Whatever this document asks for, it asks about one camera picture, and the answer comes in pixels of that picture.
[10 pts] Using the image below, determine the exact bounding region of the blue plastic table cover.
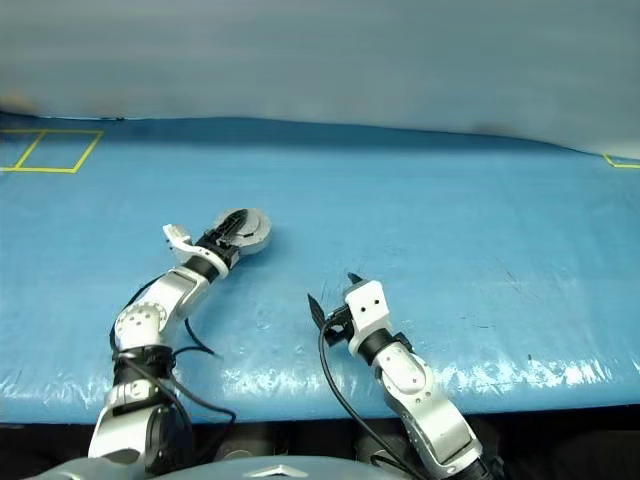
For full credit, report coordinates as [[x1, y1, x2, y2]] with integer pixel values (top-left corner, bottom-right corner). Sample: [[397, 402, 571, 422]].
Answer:
[[0, 114, 640, 427]]

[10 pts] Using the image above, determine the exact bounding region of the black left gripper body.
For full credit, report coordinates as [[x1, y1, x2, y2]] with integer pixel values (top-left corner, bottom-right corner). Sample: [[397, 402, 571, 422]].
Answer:
[[194, 226, 242, 265]]

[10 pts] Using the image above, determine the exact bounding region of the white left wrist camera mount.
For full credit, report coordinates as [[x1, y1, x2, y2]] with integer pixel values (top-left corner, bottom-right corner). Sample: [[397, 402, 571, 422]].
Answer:
[[162, 223, 199, 262]]

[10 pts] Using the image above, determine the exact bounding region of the grey robot torso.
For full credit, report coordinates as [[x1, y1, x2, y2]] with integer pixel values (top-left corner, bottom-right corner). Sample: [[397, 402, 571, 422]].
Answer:
[[42, 452, 386, 480]]

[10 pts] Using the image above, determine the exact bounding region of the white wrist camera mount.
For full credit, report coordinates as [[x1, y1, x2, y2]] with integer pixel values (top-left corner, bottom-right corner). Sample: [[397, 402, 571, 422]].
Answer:
[[162, 223, 199, 262], [343, 281, 394, 357]]

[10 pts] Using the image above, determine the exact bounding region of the round grey motor lid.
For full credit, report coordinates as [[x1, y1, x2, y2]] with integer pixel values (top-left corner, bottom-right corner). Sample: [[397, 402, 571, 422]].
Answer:
[[213, 207, 273, 242]]

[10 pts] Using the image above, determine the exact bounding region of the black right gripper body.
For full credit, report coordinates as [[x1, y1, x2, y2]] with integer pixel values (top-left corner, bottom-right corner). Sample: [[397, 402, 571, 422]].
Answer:
[[324, 305, 356, 347]]

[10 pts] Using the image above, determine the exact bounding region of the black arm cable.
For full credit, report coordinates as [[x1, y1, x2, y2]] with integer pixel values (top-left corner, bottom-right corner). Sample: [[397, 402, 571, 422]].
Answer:
[[318, 319, 401, 467], [108, 279, 237, 451]]

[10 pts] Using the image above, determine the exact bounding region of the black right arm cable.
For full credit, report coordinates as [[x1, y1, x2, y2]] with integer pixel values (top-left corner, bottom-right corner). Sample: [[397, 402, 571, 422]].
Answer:
[[318, 319, 401, 467]]

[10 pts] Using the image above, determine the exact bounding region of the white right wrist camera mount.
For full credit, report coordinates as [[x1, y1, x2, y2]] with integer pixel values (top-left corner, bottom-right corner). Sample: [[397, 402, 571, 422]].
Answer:
[[343, 281, 394, 357]]

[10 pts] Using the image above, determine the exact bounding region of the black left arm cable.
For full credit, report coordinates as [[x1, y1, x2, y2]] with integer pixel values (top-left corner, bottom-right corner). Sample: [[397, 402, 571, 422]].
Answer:
[[108, 279, 237, 451]]

